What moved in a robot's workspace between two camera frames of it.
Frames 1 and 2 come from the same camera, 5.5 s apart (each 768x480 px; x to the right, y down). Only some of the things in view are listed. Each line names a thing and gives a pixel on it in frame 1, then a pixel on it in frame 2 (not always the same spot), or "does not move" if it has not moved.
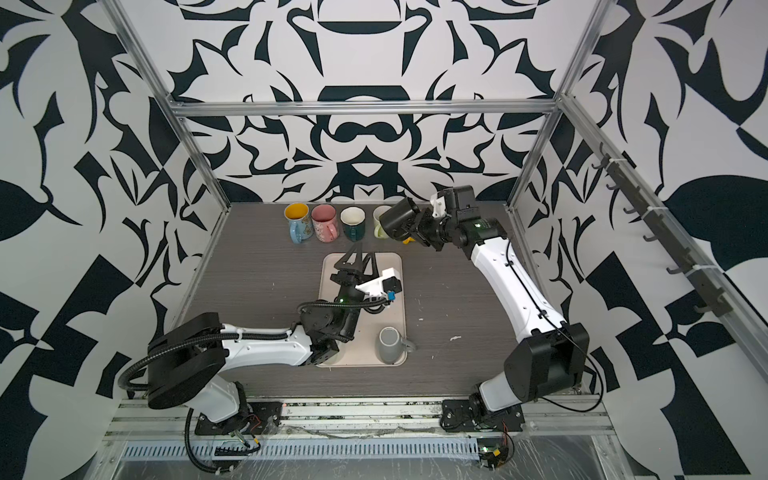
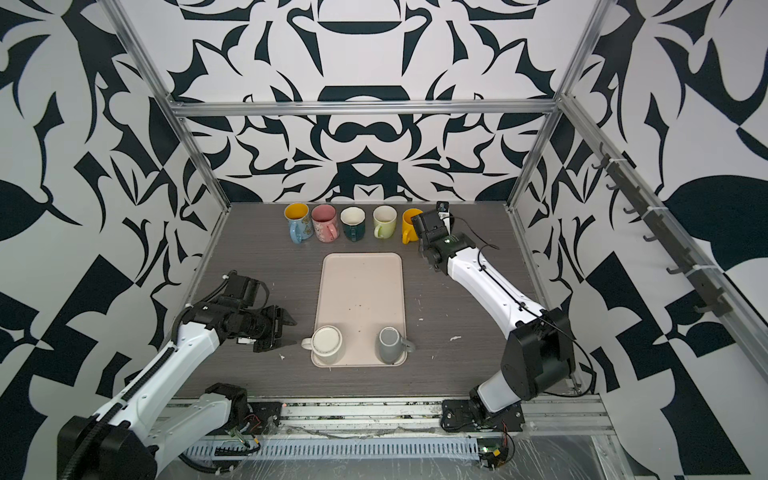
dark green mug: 353,222 does not move
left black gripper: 349,282 to 277,315
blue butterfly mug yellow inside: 300,222 does not move
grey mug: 391,346 does not move
